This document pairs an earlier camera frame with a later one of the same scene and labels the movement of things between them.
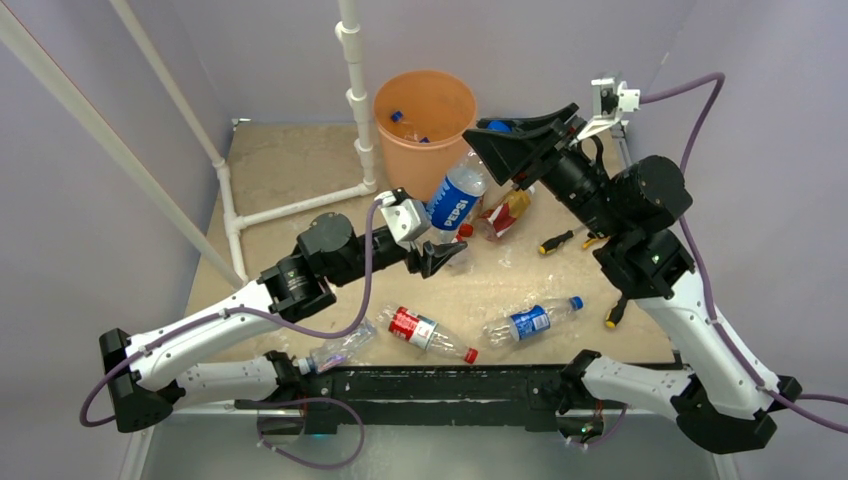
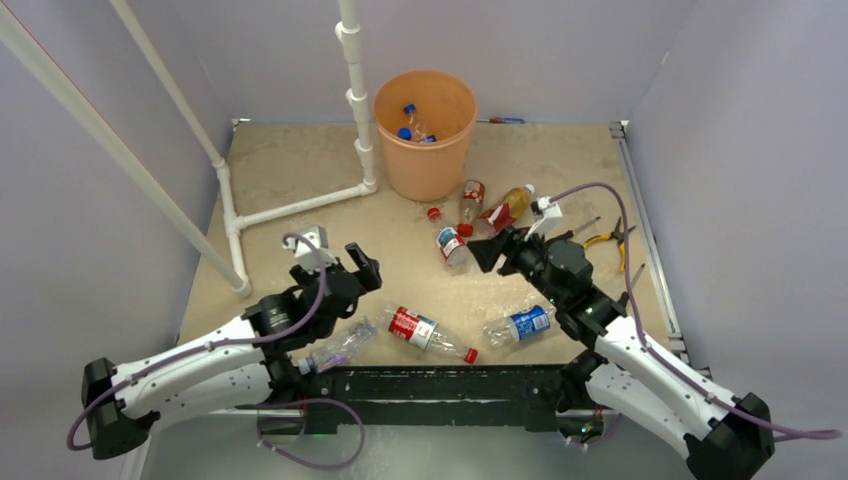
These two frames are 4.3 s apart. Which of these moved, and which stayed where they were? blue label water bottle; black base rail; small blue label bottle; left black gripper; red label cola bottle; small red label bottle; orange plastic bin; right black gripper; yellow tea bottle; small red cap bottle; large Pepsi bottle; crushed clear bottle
Moved: right black gripper; blue label water bottle; large Pepsi bottle; left black gripper
Stayed: crushed clear bottle; red label cola bottle; small blue label bottle; orange plastic bin; small red cap bottle; small red label bottle; yellow tea bottle; black base rail
